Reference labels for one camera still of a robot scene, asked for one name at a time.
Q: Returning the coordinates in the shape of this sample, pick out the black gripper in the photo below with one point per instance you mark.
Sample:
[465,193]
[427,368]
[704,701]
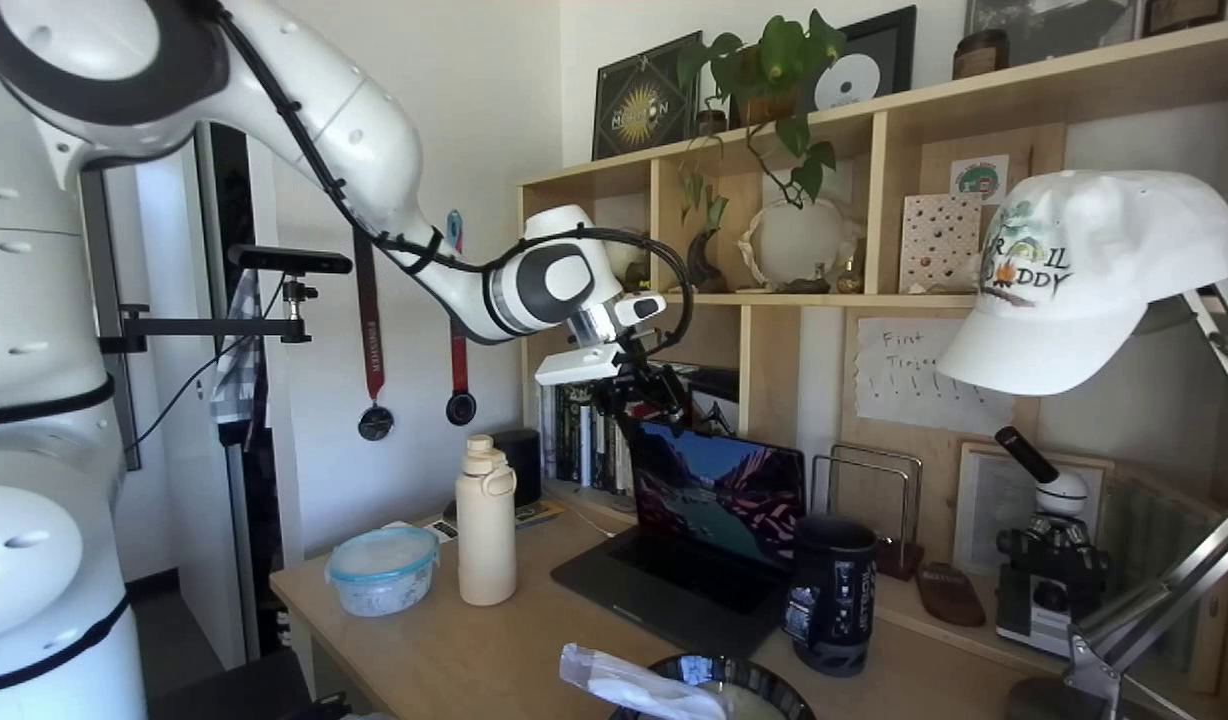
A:
[639,383]

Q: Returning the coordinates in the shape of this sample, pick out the metal desk lamp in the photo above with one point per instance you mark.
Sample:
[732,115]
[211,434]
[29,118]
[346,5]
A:
[1159,602]

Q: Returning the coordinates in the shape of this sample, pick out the light wood framed picture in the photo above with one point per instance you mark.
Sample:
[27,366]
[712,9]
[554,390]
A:
[1004,500]

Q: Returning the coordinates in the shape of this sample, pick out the wooden shelf unit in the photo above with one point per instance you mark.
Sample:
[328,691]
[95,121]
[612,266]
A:
[893,144]

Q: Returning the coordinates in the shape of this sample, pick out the green pothos plant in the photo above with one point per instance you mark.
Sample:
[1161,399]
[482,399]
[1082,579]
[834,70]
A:
[777,64]

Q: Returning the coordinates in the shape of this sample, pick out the wooden framed small print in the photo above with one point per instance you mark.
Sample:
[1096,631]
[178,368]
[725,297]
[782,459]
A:
[982,170]

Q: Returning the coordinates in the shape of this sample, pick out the plastic container with blue lid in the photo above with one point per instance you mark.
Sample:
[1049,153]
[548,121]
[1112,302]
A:
[382,569]

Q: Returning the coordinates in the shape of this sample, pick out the white baseball cap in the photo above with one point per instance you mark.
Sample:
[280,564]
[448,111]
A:
[1095,274]

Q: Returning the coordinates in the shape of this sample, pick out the short red ribbon medal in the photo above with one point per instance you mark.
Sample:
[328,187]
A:
[462,387]

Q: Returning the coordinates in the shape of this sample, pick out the small black speaker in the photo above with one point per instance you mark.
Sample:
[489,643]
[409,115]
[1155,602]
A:
[518,467]

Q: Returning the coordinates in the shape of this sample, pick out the black and white microscope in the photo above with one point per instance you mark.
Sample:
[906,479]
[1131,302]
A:
[1046,564]

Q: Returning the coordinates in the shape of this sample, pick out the white crumpled napkin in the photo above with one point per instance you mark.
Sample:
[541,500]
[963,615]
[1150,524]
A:
[619,680]

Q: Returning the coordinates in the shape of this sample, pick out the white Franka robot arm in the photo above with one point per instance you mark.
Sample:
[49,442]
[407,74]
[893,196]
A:
[333,121]

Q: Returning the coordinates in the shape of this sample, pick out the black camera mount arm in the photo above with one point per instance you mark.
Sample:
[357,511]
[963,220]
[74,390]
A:
[287,258]

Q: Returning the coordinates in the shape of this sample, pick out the dark printed mug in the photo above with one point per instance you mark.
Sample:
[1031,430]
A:
[831,602]

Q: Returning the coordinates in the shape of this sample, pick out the cream water bottle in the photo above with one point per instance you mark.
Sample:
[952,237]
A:
[484,532]

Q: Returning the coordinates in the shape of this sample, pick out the dark grey laptop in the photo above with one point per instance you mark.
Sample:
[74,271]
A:
[719,505]

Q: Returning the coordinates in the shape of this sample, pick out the long red ribbon medal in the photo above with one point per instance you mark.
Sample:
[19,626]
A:
[371,344]

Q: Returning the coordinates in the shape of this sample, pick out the brown leather case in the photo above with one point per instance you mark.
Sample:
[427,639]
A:
[948,594]

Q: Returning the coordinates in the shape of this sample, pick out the dotted white card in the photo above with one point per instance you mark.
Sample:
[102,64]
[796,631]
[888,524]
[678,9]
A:
[939,244]

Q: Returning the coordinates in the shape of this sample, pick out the row of books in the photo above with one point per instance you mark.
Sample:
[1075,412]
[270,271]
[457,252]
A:
[583,438]

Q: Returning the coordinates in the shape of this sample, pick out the white round vase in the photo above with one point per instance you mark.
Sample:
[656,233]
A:
[796,243]

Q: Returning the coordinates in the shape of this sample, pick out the small plant in dark vase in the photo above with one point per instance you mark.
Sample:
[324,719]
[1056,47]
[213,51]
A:
[704,244]

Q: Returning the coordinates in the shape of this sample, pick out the white speckled poster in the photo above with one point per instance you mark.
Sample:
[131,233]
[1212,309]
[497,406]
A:
[906,374]

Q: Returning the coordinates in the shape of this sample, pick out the dark bowl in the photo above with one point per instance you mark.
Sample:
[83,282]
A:
[765,685]

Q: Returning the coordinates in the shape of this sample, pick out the dark framed green picture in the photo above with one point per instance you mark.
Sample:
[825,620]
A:
[642,103]

